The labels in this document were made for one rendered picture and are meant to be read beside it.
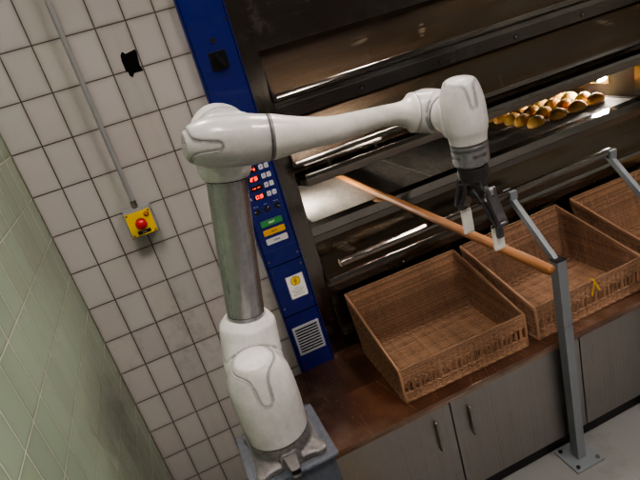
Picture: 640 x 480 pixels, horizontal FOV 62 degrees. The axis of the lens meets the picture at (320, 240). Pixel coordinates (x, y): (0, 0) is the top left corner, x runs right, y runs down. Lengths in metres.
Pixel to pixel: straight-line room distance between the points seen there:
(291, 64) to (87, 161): 0.81
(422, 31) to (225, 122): 1.32
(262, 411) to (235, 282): 0.32
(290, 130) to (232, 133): 0.12
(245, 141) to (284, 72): 0.99
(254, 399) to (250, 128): 0.60
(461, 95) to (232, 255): 0.66
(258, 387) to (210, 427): 1.22
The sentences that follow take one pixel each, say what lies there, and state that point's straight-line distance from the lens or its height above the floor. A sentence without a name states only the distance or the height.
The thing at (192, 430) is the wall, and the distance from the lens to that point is 2.47.
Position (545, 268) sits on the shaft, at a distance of 1.53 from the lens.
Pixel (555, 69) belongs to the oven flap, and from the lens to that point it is 2.65.
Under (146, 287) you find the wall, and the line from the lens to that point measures 2.14.
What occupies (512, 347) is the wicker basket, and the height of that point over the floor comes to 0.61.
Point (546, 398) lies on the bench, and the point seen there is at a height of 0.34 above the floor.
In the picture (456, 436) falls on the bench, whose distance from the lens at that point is 2.24.
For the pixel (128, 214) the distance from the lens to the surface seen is 1.98.
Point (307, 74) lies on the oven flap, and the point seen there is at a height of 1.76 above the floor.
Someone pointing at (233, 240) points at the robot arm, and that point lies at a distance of 1.33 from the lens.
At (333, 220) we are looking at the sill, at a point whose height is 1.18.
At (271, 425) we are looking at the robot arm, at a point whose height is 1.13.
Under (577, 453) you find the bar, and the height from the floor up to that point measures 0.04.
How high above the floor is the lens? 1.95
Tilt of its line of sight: 22 degrees down
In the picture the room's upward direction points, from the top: 16 degrees counter-clockwise
